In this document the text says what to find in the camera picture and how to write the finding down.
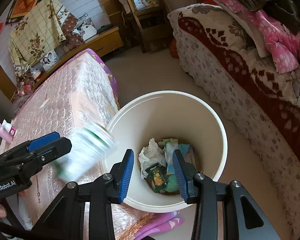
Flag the white green medicine box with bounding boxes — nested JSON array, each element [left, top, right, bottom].
[[53, 122, 117, 183]]

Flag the dark brown clothes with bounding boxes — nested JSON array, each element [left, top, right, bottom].
[[238, 0, 300, 35]]

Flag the wooden chair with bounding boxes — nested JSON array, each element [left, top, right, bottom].
[[118, 0, 173, 53]]

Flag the pink quilted mattress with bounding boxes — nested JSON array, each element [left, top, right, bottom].
[[0, 50, 155, 239]]

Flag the floral yellow cloth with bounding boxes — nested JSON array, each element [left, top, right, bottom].
[[8, 0, 66, 77]]

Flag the floral patterned sofa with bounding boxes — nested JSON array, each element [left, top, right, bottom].
[[167, 3, 300, 235]]

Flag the pink clothes pile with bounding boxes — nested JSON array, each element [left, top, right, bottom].
[[218, 0, 300, 74]]

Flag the wooden low cabinet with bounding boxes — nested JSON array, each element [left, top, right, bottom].
[[0, 26, 123, 101]]

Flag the framed couple photo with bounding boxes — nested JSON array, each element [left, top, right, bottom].
[[40, 50, 59, 72]]

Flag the white tissue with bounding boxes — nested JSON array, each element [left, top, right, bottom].
[[138, 138, 166, 179]]

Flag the white pill bottle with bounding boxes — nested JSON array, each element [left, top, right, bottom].
[[2, 119, 17, 137]]

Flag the green plush toy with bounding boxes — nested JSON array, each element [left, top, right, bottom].
[[165, 174, 179, 193]]

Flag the blue snack bag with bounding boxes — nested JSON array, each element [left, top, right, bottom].
[[164, 141, 196, 174]]

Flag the white trash bin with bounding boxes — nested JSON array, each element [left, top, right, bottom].
[[103, 90, 228, 213]]

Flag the pink water bottle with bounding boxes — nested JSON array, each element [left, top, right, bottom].
[[0, 123, 13, 144]]

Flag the dark green snack packet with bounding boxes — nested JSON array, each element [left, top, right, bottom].
[[146, 163, 167, 193]]

